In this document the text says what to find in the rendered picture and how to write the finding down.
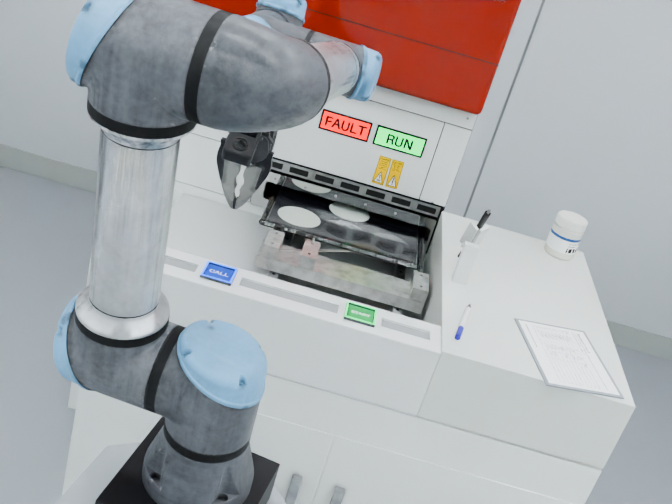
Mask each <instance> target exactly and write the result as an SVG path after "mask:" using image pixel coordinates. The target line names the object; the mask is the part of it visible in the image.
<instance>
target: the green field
mask: <svg viewBox="0 0 672 504"><path fill-rule="evenodd" d="M374 143H377V144H380V145H383V146H387V147H390V148H394V149H397V150H400V151H404V152H407V153H411V154H414V155H417V156H420V155H421V152H422V149H423V146H424V143H425V140H422V139H419V138H416V137H412V136H409V135H405V134H402V133H399V132H395V131H392V130H388V129H385V128H381V127H379V129H378V132H377V136H376V139H375V142H374Z"/></svg>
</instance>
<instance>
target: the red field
mask: <svg viewBox="0 0 672 504"><path fill-rule="evenodd" d="M370 125H371V124H368V123H364V122H361V121H358V120H354V119H351V118H347V117H344V116H341V115H337V114H334V113H330V112H327V111H324V114H323V118H322V122H321V125H320V127H322V128H325V129H329V130H332V131H336V132H339V133H342V134H346V135H349V136H353V137H356V138H359V139H363V140H366V139H367V135H368V132H369V129H370Z"/></svg>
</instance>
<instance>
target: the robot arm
mask: <svg viewBox="0 0 672 504"><path fill-rule="evenodd" d="M256 7H257V8H256V11H255V12H254V13H252V14H250V15H245V16H240V15H237V14H233V13H230V12H227V11H224V10H221V9H217V8H214V7H211V6H208V5H205V4H202V3H199V2H196V1H192V0H87V1H86V3H85V4H84V6H83V8H82V9H81V11H80V13H79V15H78V17H77V19H76V21H75V23H74V25H73V28H72V31H71V34H70V37H69V40H68V44H67V49H66V57H65V66H66V72H67V74H68V76H69V78H70V80H71V81H73V82H75V83H76V84H77V86H79V87H87V89H88V97H87V113H88V115H89V117H90V119H91V120H92V121H93V122H94V123H95V124H96V125H97V126H98V127H99V128H100V141H99V156H98V170H97V184H96V198H95V212H94V226H93V239H92V254H91V268H90V283H89V285H88V286H87V287H85V288H84V289H83V290H82V291H81V292H80V293H79V294H78V295H77V296H75V297H74V298H73V299H72V300H71V301H70V302H69V303H68V304H67V306H66V307H65V309H64V311H63V313H62V315H61V317H60V319H59V322H58V327H59V328H58V331H57V332H56V333H55V336H54V343H53V357H54V362H55V366H56V368H57V370H58V372H59V373H60V374H61V376H62V377H64V378H65V379H67V380H69V381H71V382H73V383H76V384H78V385H79V386H80V387H81V388H83V389H86V390H89V391H96V392H98V393H101V394H104V395H107V396H109V397H112V398H115V399H117V400H120V401H123V402H125V403H128V404H131V405H134V406H136V407H139V408H142V409H144V410H147V411H150V412H153V413H155V414H158V415H161V416H163V417H165V421H164V425H163V427H162V428H161V430H160V431H159V432H158V434H157V435H156V437H155V438H154V440H153V441H152V443H151V444H150V446H149V447H148V449H147V451H146V454H145V457H144V462H143V467H142V481H143V484H144V487H145V489H146V491H147V493H148V494H149V496H150V497H151V498H152V499H153V500H154V501H155V502H156V503H157V504H243V502H244V501H245V500H246V498H247V497H248V495H249V493H250V489H251V486H252V482H253V478H254V465H253V459H252V453H251V447H250V438H251V435H252V431H253V427H254V423H255V419H256V416H257V412H258V408H259V404H260V400H261V399H262V397H263V394H264V391H265V378H266V373H267V359H266V356H265V353H264V351H263V350H262V349H261V346H260V344H259V343H258V342H257V340H256V339H255V338H254V337H253V336H252V335H250V334H249V333H248V332H247V331H245V330H244V329H242V328H240V327H238V326H236V325H234V324H231V323H229V322H225V321H221V320H214V319H213V320H211V322H208V321H207V320H199V321H196V322H193V323H191V324H190V325H188V326H187V327H183V326H181V325H178V324H175V323H172V322H170V321H169V317H170V305H169V301H168V300H167V298H166V296H165V295H164V294H163V293H162V292H161V284H162V276H163V269H164V261H165V254H166V246H167V238H168V231H169V223H170V216H171V208H172V200H173V193H174V185H175V178H176V170H177V162H178V155H179V147H180V140H181V138H183V137H185V136H186V135H188V134H190V133H191V132H192V131H193V130H194V129H195V127H196V125H197V124H200V125H203V126H206V127H209V128H212V129H217V130H222V131H228V132H229V134H228V136H227V138H224V137H222V139H221V145H220V147H219V149H218V152H217V167H218V172H219V177H220V180H221V184H222V188H223V192H224V195H225V198H226V200H227V202H228V204H229V206H230V208H232V209H235V210H236V209H238V208H240V207H241V206H243V205H244V204H245V203H246V202H247V201H248V200H249V199H250V197H251V196H252V195H253V194H254V193H255V191H256V190H257V189H258V188H259V187H260V185H261V184H262V183H263V182H264V180H265V179H266V178H267V176H268V174H269V172H270V170H271V168H272V163H273V162H272V157H273V155H274V152H272V150H273V148H274V144H275V140H276V136H277V132H278V130H283V129H289V128H292V127H295V126H298V125H301V124H303V123H305V122H307V121H309V120H311V119H312V118H314V117H315V116H316V115H317V114H318V113H319V112H320V111H321V110H322V109H323V107H324V106H325V104H326V102H328V101H330V100H332V99H334V98H336V97H338V96H340V95H342V96H345V97H346V98H347V99H355V100H358V101H362V102H365V101H368V100H369V99H370V98H371V96H372V94H373V92H374V89H375V87H376V84H377V81H378V78H379V74H380V71H381V66H382V56H381V54H380V53H379V52H377V51H374V50H372V49H369V48H366V46H364V45H357V44H354V43H351V42H348V41H344V40H341V39H338V38H335V37H332V36H329V35H326V34H322V33H319V32H316V31H313V30H310V29H307V28H304V27H302V26H303V24H304V23H305V20H304V17H305V13H306V8H307V3H306V1H305V0H258V2H257V3H256ZM250 164H252V165H250ZM241 165H243V166H247V167H246V168H245V170H244V173H243V178H244V184H243V185H242V186H241V188H240V190H239V191H240V194H239V196H238V197H237V198H236V195H235V188H236V186H237V182H236V177H237V175H238V174H239V172H240V170H241Z"/></svg>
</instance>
